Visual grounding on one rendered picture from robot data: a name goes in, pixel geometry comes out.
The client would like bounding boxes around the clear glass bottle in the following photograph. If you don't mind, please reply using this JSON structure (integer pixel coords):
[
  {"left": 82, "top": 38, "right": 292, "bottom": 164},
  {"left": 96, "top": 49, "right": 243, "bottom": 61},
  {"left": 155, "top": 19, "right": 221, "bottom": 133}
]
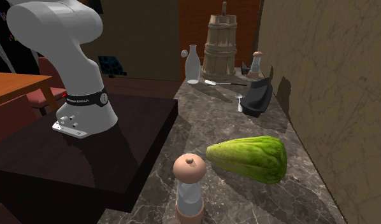
[{"left": 181, "top": 44, "right": 202, "bottom": 85}]

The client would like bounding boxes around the black curved dish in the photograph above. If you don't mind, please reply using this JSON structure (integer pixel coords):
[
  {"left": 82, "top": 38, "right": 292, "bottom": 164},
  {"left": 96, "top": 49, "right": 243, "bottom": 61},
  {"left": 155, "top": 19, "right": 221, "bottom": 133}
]
[{"left": 240, "top": 77, "right": 273, "bottom": 118}]

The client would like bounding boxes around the wooden butter churn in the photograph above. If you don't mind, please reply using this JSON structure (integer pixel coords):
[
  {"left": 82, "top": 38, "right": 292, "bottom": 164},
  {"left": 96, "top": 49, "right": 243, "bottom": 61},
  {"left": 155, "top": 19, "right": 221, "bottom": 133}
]
[{"left": 201, "top": 1, "right": 238, "bottom": 81}]

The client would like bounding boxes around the green lettuce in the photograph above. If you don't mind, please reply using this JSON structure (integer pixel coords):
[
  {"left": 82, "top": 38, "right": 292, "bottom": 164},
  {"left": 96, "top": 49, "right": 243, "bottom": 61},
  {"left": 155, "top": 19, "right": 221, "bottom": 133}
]
[{"left": 205, "top": 135, "right": 288, "bottom": 185}]

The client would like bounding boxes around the clear pepper mill wooden cap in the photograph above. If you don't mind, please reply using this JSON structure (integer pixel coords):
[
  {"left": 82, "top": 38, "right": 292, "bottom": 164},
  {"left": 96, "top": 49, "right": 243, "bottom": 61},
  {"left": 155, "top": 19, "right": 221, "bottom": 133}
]
[
  {"left": 173, "top": 153, "right": 208, "bottom": 224},
  {"left": 247, "top": 51, "right": 263, "bottom": 79}
]

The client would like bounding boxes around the dark robot stand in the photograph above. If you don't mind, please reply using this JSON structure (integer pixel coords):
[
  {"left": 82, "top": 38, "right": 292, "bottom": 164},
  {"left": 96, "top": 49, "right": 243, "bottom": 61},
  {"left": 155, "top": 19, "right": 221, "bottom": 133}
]
[{"left": 0, "top": 94, "right": 179, "bottom": 224}]

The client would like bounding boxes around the red chair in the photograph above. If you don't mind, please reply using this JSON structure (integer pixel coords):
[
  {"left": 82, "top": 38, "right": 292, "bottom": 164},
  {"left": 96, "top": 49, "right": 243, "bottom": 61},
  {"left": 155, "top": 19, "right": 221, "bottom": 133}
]
[{"left": 25, "top": 56, "right": 68, "bottom": 116}]

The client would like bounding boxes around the wooden dining table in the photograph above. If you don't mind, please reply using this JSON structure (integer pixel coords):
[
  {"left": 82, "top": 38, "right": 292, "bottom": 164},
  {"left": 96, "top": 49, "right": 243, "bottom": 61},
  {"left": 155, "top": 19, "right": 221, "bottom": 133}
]
[{"left": 0, "top": 71, "right": 59, "bottom": 113}]

